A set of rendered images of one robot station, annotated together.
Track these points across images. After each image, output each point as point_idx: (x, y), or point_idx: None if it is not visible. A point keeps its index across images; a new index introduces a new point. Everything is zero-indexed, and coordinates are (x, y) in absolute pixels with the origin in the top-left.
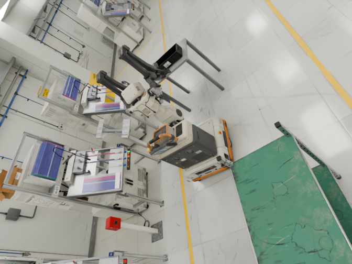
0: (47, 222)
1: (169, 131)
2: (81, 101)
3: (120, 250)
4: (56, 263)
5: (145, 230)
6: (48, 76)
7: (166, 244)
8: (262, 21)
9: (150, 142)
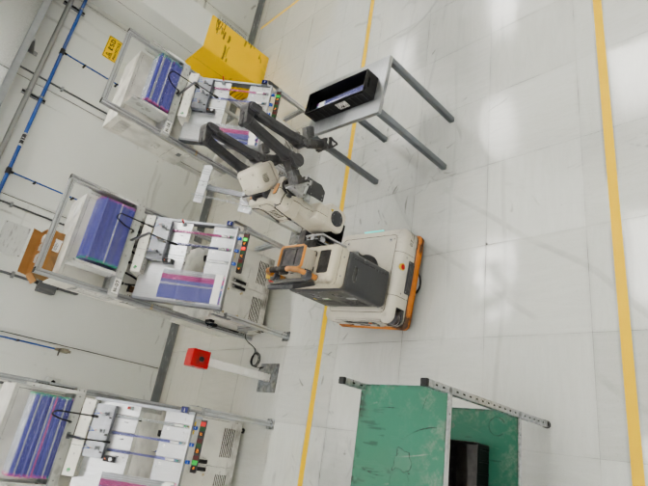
0: (99, 305)
1: (307, 259)
2: (178, 114)
3: (208, 381)
4: (105, 400)
5: (248, 374)
6: (123, 54)
7: (276, 404)
8: (566, 43)
9: (271, 270)
